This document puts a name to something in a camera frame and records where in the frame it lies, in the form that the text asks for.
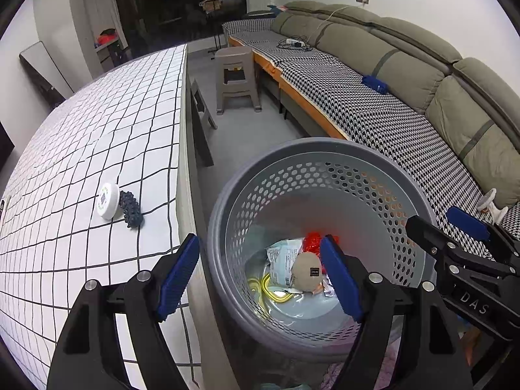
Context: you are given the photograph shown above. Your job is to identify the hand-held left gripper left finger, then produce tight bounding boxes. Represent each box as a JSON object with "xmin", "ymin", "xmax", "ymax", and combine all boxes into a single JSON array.
[{"xmin": 46, "ymin": 233, "xmax": 201, "ymax": 390}]

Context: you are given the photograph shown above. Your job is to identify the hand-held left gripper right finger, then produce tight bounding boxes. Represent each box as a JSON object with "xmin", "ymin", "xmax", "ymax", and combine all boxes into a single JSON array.
[{"xmin": 319, "ymin": 235, "xmax": 474, "ymax": 390}]

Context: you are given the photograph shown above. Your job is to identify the red bag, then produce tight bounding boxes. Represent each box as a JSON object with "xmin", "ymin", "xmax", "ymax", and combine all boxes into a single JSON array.
[{"xmin": 95, "ymin": 28, "xmax": 118, "ymax": 47}]

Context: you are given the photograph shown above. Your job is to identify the yellow plastic ring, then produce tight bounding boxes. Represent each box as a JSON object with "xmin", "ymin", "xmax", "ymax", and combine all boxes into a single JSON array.
[{"xmin": 249, "ymin": 274, "xmax": 297, "ymax": 304}]

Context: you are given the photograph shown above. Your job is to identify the beige plush ball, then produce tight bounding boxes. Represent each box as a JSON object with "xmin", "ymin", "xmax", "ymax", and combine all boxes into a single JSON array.
[{"xmin": 292, "ymin": 252, "xmax": 323, "ymax": 293}]

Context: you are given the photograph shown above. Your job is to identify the pink mesh bag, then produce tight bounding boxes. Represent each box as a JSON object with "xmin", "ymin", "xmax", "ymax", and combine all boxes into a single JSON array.
[{"xmin": 303, "ymin": 231, "xmax": 332, "ymax": 273}]

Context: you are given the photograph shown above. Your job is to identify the grey side shelf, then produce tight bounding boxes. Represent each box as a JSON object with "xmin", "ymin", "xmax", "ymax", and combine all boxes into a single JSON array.
[{"xmin": 93, "ymin": 41, "xmax": 131, "ymax": 71}]

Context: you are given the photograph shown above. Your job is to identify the light blue wipes packet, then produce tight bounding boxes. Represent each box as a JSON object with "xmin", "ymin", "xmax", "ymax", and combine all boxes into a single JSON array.
[{"xmin": 266, "ymin": 239, "xmax": 309, "ymax": 291}]

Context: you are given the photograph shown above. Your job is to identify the olive green sofa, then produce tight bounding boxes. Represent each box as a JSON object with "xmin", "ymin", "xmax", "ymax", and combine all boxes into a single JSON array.
[{"xmin": 221, "ymin": 1, "xmax": 520, "ymax": 253}]

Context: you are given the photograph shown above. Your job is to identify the grey perforated plastic basket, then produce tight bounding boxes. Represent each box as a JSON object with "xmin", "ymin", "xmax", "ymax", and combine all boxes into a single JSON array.
[{"xmin": 207, "ymin": 137, "xmax": 437, "ymax": 362}]

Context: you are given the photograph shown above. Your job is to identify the houndstooth sofa cover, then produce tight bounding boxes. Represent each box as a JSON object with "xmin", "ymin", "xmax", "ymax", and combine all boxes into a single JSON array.
[{"xmin": 223, "ymin": 18, "xmax": 520, "ymax": 261}]

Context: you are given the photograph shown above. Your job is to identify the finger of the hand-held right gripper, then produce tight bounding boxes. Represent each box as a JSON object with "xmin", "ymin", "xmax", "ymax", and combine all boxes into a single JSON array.
[
  {"xmin": 406, "ymin": 215, "xmax": 458, "ymax": 261},
  {"xmin": 447, "ymin": 206, "xmax": 520, "ymax": 267}
]

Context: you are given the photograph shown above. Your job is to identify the grey bedside bench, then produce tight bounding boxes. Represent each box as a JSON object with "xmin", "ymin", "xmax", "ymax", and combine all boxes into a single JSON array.
[{"xmin": 189, "ymin": 77, "xmax": 218, "ymax": 167}]

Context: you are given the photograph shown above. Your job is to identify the grey plastic stool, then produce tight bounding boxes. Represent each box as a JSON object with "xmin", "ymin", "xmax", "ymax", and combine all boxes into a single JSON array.
[{"xmin": 214, "ymin": 46, "xmax": 262, "ymax": 115}]

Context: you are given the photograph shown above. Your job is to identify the white crumpled cloth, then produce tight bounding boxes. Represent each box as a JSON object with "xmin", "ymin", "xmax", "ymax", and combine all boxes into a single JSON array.
[{"xmin": 477, "ymin": 189, "xmax": 508, "ymax": 224}]

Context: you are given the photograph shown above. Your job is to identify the white round container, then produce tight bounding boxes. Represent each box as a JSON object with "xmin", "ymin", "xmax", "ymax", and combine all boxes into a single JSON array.
[{"xmin": 96, "ymin": 183, "xmax": 121, "ymax": 221}]

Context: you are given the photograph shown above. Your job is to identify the small blue box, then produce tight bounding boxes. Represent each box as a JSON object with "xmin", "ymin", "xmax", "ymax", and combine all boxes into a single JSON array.
[{"xmin": 363, "ymin": 75, "xmax": 388, "ymax": 93}]

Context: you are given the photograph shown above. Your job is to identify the white power strip with cable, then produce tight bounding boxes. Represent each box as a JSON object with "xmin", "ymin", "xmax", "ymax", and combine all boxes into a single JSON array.
[{"xmin": 277, "ymin": 37, "xmax": 313, "ymax": 52}]

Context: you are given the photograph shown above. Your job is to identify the dark spiky roller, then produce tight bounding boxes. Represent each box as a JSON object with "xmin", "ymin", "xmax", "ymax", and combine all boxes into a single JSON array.
[{"xmin": 118, "ymin": 191, "xmax": 144, "ymax": 229}]

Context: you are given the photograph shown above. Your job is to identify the grey leaning board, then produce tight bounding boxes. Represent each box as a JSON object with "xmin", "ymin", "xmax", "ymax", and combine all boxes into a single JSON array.
[{"xmin": 19, "ymin": 41, "xmax": 68, "ymax": 108}]

